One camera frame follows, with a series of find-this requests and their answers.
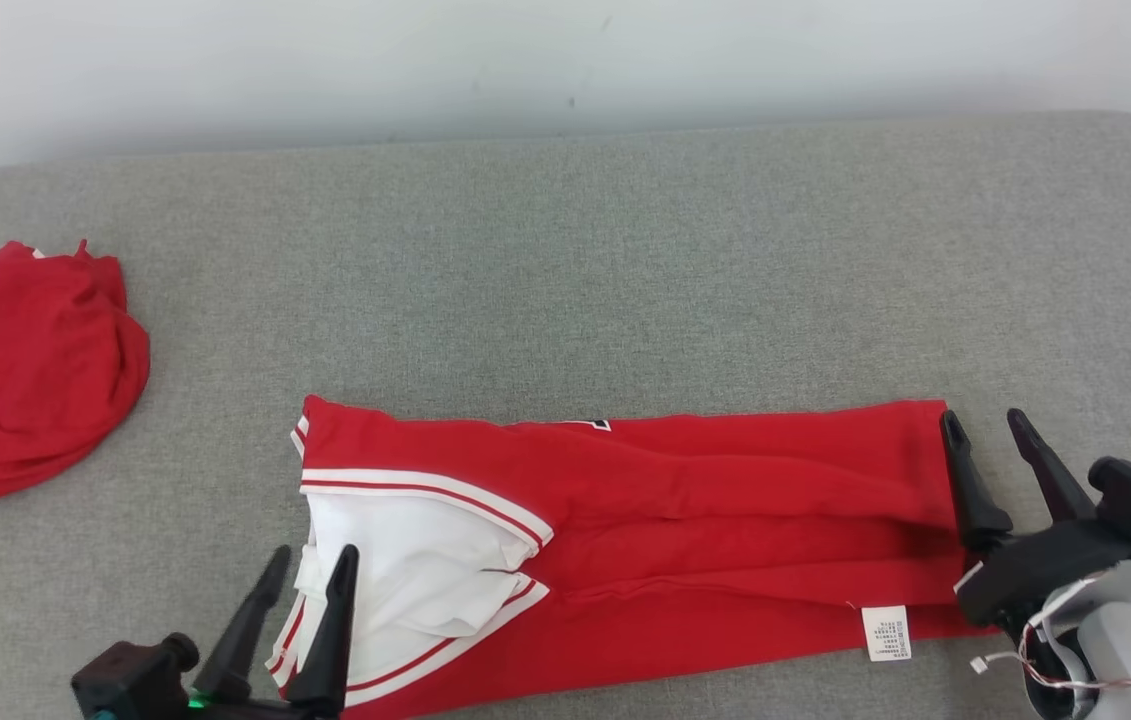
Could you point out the red jersey shirt white sleeves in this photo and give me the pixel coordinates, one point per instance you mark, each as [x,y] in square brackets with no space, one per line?
[705,520]

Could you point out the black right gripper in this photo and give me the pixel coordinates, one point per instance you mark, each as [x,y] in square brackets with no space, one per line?
[1025,570]

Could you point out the red shorts white trim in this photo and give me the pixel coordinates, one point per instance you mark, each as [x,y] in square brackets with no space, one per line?
[25,380]

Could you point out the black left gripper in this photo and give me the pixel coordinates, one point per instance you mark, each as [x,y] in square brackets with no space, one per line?
[255,711]

